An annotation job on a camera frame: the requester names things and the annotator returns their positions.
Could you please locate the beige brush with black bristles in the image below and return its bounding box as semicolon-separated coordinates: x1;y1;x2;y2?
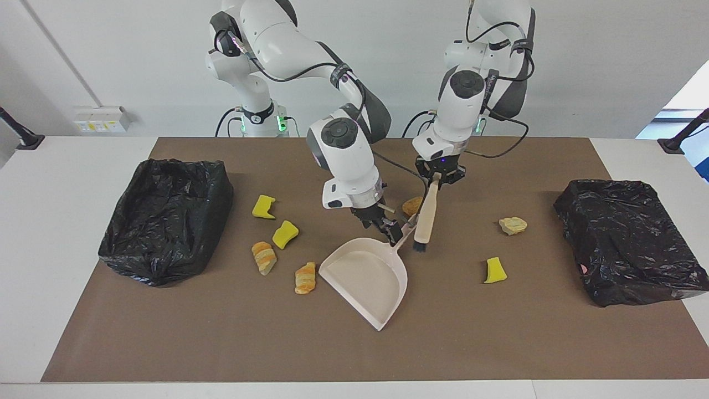
412;172;443;254

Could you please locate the beige plastic dustpan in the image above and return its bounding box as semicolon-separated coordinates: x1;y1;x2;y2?
318;215;417;332

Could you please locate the pale bread piece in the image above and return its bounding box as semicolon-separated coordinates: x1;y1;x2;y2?
499;216;528;236

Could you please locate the yellow sponge chunk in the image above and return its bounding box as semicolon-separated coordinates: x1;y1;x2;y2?
272;220;300;250
484;257;508;284

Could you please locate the orange striped croissant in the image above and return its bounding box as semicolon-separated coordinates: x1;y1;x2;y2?
294;262;317;295
251;241;278;277

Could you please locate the black-bagged bin with pink spot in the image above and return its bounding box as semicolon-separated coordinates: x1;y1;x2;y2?
553;178;709;308

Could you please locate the black-bagged trash bin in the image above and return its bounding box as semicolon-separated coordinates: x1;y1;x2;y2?
98;158;235;288

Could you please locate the notched yellow sponge piece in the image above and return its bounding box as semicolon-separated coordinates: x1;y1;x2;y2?
251;195;277;220

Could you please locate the brown table mat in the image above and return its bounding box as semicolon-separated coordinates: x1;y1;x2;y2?
41;137;709;383

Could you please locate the black left base cable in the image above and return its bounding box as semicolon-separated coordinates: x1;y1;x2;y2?
402;110;438;138

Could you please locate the black base cable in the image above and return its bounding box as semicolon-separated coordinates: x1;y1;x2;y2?
215;108;240;137
402;110;438;138

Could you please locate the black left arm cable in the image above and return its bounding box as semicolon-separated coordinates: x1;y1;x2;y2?
464;0;531;160

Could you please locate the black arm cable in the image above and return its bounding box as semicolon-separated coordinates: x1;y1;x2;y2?
213;28;427;181
464;0;531;160

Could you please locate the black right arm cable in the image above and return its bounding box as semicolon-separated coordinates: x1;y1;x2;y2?
213;28;427;181

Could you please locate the black right base cable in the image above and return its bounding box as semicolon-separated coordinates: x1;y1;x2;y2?
215;108;240;137

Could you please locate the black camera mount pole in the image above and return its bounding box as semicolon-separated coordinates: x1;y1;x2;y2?
657;108;709;155
0;106;45;151

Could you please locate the white wall socket box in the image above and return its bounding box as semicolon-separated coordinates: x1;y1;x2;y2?
73;106;131;134

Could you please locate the white wall conduit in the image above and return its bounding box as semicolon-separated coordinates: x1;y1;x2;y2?
21;0;105;109

